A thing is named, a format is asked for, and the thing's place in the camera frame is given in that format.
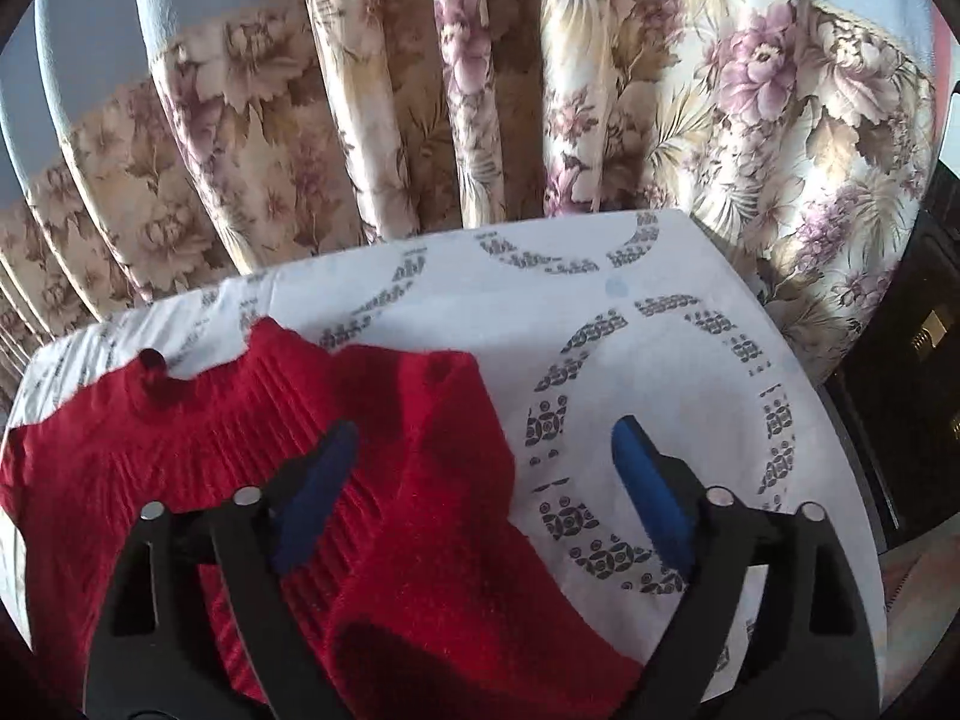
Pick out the dark wooden cabinet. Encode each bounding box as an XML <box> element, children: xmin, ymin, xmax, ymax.
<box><xmin>825</xmin><ymin>157</ymin><xmax>960</xmax><ymax>548</ymax></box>

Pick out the floral and blue curtain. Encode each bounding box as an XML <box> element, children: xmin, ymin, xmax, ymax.
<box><xmin>0</xmin><ymin>0</ymin><xmax>947</xmax><ymax>383</ymax></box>

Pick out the white patterned tablecloth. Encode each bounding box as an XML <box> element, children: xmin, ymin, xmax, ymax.
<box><xmin>0</xmin><ymin>208</ymin><xmax>890</xmax><ymax>713</ymax></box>

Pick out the red knit sweater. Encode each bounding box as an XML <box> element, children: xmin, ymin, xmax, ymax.
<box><xmin>0</xmin><ymin>319</ymin><xmax>646</xmax><ymax>720</ymax></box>

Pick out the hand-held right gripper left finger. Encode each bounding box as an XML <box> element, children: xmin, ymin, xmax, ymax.
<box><xmin>82</xmin><ymin>420</ymin><xmax>362</xmax><ymax>720</ymax></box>

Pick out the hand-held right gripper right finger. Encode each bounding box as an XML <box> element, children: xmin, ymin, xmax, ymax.
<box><xmin>611</xmin><ymin>414</ymin><xmax>878</xmax><ymax>720</ymax></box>

